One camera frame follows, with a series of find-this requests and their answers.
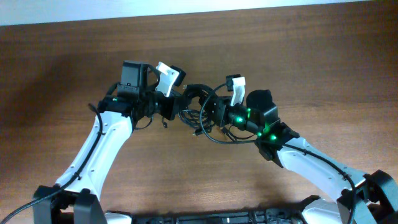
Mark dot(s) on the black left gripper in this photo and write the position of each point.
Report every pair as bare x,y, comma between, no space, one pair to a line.
175,103

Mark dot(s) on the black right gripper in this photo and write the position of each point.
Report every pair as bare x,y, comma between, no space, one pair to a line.
222,110

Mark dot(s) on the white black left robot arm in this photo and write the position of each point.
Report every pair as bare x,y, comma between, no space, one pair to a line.
143,90

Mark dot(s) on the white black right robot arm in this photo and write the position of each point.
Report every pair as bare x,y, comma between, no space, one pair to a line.
356,197

